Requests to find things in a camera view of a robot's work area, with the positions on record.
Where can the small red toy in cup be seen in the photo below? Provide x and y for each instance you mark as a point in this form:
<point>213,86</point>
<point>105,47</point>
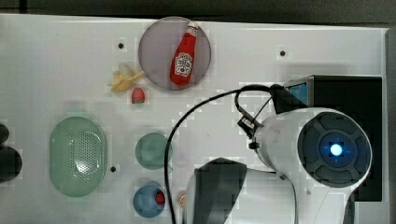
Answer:
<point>160,198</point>

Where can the upper black cylinder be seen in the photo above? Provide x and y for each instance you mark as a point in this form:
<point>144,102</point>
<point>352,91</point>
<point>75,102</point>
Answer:
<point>4,133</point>

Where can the peeled toy banana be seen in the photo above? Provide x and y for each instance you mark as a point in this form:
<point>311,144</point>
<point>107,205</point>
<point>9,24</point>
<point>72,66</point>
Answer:
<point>124,78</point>

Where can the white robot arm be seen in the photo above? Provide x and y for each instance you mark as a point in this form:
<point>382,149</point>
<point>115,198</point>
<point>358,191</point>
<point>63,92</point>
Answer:
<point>228,192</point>

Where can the blue cup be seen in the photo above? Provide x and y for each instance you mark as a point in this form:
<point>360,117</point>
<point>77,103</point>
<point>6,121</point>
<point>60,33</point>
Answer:
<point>144,200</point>

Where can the orange slice toy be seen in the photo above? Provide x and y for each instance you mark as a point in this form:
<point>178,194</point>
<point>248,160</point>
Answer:
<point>182,199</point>

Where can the red toy strawberry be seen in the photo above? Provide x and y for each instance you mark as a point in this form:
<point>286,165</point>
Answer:
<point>138,96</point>

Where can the grey round plate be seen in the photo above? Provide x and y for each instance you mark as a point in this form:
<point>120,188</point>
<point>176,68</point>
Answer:
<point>157,48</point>

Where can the black toaster oven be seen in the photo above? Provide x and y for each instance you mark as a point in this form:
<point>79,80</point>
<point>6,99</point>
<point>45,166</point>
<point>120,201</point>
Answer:
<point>343,144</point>

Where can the red ketchup bottle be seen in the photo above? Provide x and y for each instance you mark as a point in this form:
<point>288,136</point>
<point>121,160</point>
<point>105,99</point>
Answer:
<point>183,60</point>

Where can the green cup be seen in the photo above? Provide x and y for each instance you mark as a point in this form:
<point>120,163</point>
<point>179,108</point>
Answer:
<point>150,150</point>

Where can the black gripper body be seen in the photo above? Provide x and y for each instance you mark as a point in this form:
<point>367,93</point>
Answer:
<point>283,100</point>

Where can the green perforated colander basket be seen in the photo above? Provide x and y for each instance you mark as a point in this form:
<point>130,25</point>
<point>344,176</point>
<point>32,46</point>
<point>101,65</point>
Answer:
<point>77,156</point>

